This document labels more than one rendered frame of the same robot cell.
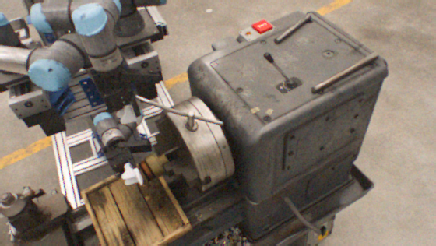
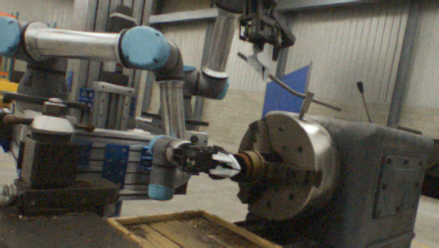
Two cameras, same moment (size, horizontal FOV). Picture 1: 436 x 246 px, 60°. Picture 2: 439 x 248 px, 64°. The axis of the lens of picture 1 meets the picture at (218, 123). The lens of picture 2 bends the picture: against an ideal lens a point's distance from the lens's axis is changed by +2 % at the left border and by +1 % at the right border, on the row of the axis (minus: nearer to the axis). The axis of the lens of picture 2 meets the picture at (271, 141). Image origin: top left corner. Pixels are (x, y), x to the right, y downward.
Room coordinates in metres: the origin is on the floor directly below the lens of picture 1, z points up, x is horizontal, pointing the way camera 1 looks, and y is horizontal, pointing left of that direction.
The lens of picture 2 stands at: (-0.11, 0.56, 1.21)
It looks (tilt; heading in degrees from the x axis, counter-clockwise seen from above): 3 degrees down; 337
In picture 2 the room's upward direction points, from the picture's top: 10 degrees clockwise
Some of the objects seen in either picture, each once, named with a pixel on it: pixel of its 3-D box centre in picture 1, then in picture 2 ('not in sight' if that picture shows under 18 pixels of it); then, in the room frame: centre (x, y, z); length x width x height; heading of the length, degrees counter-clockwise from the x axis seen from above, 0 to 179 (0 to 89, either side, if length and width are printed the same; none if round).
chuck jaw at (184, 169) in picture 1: (186, 173); (290, 173); (0.72, 0.13, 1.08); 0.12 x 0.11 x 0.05; 25
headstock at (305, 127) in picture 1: (282, 99); (342, 172); (1.02, -0.26, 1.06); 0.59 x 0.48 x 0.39; 115
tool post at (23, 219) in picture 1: (22, 213); (52, 158); (0.65, 0.67, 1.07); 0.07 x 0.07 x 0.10; 25
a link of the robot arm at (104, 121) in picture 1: (107, 128); (167, 149); (0.97, 0.42, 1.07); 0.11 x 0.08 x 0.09; 25
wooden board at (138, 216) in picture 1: (134, 210); (197, 242); (0.71, 0.35, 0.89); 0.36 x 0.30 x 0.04; 25
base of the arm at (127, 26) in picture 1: (125, 17); (176, 105); (1.48, 0.35, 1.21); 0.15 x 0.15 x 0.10
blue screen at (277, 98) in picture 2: not in sight; (275, 125); (7.16, -2.62, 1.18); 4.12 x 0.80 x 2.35; 168
